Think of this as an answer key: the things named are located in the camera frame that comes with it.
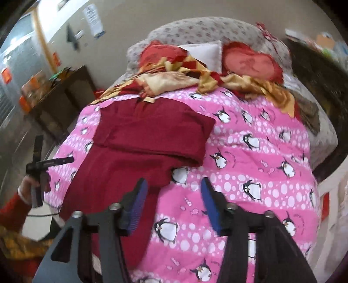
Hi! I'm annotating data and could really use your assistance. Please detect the person's left hand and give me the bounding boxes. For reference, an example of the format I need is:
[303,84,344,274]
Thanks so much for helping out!
[18,174,53,204]

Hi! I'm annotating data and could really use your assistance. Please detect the clutter on cabinet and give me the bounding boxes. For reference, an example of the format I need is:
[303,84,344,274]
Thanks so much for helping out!
[285,29,348,60]

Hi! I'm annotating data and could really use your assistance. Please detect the red pillow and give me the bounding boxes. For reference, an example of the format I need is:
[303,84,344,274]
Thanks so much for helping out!
[139,40,189,68]
[221,41,284,83]

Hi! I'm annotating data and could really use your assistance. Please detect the green items on table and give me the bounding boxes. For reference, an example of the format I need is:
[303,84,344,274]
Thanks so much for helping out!
[49,68,72,81]

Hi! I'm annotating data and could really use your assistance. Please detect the white furniture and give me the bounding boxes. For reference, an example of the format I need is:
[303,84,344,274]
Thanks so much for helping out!
[317,174,348,273]

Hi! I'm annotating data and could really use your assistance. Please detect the brown patterned cloth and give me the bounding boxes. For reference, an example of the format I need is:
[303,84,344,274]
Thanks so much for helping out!
[295,98,320,136]

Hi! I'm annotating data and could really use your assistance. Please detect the wall papers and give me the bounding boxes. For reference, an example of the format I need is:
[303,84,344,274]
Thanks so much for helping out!
[83,4,105,39]

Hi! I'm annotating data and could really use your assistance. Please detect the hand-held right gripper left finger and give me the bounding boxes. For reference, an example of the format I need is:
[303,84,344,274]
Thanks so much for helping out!
[33,178,149,283]

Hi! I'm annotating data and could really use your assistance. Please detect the dark hanging wall item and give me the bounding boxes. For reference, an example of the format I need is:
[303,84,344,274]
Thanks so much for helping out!
[67,23,80,51]

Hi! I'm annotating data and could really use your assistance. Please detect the black cable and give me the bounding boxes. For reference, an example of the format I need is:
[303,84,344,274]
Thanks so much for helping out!
[27,204,62,218]

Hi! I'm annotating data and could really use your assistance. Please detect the white pillow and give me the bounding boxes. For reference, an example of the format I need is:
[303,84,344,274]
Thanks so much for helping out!
[178,40,223,74]

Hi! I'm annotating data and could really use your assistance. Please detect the gold and red quilt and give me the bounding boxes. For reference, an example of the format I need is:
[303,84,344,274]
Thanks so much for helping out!
[90,54,302,120]

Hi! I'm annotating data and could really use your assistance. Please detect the person's left forearm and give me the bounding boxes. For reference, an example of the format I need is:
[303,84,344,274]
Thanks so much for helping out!
[0,192,33,234]

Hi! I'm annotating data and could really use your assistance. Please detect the dark red garment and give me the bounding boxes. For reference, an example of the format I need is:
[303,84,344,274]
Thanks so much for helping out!
[58,97,216,270]

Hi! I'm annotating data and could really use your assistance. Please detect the dark wooden table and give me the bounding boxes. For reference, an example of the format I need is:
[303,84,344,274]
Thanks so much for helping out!
[24,65,97,142]

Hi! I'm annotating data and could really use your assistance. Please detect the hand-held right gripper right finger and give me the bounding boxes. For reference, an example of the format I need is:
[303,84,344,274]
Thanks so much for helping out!
[201,177,317,283]

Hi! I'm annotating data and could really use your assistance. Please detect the red bow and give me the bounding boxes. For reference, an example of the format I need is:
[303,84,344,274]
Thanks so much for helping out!
[256,22,280,45]

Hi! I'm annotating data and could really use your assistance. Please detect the pink penguin print blanket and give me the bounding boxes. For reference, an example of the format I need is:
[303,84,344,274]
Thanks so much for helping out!
[43,84,323,283]

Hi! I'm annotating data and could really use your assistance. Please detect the orange picture box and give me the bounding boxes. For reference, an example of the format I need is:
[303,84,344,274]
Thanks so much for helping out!
[21,71,52,106]

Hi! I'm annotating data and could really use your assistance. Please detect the dark wooden cabinet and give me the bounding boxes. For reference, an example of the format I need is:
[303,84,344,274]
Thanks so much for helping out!
[285,35,348,183]

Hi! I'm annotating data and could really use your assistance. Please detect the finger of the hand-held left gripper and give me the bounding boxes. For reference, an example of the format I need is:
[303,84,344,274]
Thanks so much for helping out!
[47,156,74,166]

